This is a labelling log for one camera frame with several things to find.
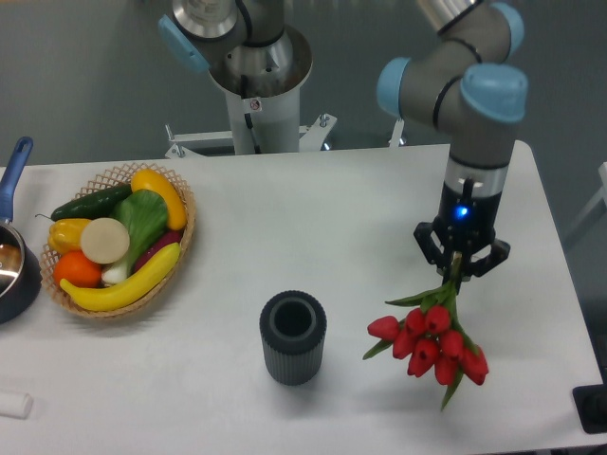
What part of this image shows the dark grey ribbed vase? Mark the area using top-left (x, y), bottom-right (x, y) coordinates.
top-left (259, 290), bottom-right (327, 386)

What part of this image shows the woven wicker basket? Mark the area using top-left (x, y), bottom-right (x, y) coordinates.
top-left (40, 162), bottom-right (196, 319)

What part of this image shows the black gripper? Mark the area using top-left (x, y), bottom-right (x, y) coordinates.
top-left (414, 184), bottom-right (510, 286)

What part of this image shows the blue handled saucepan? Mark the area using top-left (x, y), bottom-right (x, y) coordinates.
top-left (1, 136), bottom-right (42, 324)

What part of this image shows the red tulip bouquet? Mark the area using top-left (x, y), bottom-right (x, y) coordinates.
top-left (362, 253), bottom-right (489, 409)

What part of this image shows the yellow banana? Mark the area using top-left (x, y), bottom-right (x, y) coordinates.
top-left (60, 243), bottom-right (181, 313)

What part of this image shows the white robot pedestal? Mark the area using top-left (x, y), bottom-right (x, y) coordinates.
top-left (163, 26), bottom-right (409, 160)

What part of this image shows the white cylinder object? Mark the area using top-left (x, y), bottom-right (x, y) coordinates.
top-left (0, 390), bottom-right (34, 420)

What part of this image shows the yellow squash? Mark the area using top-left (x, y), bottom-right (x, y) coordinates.
top-left (131, 169), bottom-right (187, 230)

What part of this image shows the black device at edge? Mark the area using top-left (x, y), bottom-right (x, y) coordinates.
top-left (572, 384), bottom-right (606, 434)

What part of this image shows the orange fruit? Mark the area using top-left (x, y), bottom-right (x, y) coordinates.
top-left (53, 251), bottom-right (101, 288)

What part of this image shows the black cable on pedestal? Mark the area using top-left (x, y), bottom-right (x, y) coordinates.
top-left (238, 74), bottom-right (262, 155)

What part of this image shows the white frame at right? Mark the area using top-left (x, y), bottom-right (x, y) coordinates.
top-left (564, 162), bottom-right (606, 244)

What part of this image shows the green bok choy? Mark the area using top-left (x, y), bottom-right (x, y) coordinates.
top-left (101, 190), bottom-right (168, 287)

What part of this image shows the purple eggplant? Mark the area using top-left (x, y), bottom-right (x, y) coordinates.
top-left (132, 230), bottom-right (182, 273)

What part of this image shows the green cucumber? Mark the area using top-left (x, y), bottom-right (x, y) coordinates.
top-left (36, 184), bottom-right (132, 222)

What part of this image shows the yellow bell pepper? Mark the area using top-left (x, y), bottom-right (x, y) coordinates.
top-left (47, 218), bottom-right (91, 255)

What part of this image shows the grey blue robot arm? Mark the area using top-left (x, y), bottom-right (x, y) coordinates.
top-left (157, 1), bottom-right (528, 282)

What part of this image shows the beige round disc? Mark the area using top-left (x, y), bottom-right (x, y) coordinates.
top-left (80, 218), bottom-right (130, 264)

